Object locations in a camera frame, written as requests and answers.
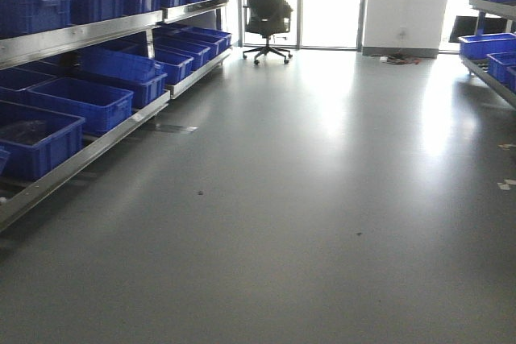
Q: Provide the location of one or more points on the blue bin with dark contents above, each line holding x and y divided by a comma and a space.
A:
37, 140

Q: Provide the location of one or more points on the blue bin upper shelf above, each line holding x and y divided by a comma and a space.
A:
25, 17

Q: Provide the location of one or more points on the steel flow rack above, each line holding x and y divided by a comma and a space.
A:
104, 45
491, 56

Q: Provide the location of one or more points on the blue bin shelf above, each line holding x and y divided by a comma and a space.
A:
102, 106
25, 17

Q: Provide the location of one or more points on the blue bin lower shelf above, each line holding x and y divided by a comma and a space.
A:
102, 106

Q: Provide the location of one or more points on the black office chair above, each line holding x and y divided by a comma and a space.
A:
268, 18

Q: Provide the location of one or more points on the steel flow rack right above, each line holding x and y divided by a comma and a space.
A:
491, 56

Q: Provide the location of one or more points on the steel flow rack left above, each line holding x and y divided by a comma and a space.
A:
104, 45

